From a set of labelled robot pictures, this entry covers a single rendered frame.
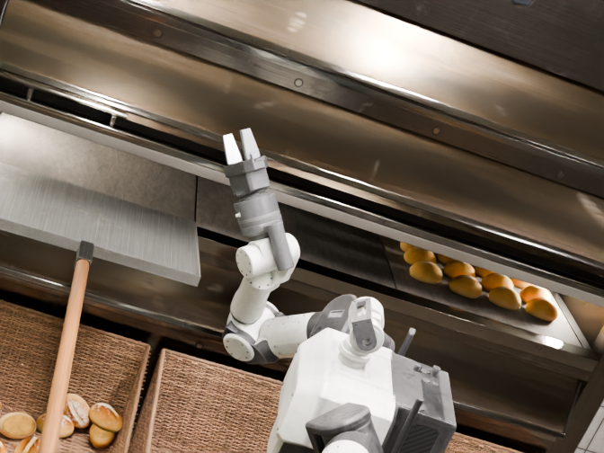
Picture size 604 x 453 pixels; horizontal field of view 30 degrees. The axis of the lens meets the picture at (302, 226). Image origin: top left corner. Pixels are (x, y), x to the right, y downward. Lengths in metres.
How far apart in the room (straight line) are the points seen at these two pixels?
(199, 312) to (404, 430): 1.10
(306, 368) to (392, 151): 0.93
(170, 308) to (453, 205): 0.79
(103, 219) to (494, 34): 1.06
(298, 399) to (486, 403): 1.27
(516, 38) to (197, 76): 0.79
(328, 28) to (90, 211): 0.74
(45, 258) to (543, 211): 1.30
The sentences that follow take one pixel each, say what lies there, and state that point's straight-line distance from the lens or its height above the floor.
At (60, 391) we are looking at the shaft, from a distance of 2.09.
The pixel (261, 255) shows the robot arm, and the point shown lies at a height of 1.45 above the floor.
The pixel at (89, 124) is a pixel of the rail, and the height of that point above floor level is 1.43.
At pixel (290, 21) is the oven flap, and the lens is 2.74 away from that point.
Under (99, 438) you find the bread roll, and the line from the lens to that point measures 3.01.
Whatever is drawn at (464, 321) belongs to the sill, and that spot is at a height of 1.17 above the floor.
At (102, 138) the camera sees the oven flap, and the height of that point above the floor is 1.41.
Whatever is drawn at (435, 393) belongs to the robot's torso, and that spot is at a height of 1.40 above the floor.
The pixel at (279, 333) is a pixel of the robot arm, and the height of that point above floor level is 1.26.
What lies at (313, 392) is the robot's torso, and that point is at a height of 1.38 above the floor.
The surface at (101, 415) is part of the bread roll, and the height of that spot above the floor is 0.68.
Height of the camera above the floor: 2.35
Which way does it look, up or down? 21 degrees down
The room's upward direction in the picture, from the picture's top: 22 degrees clockwise
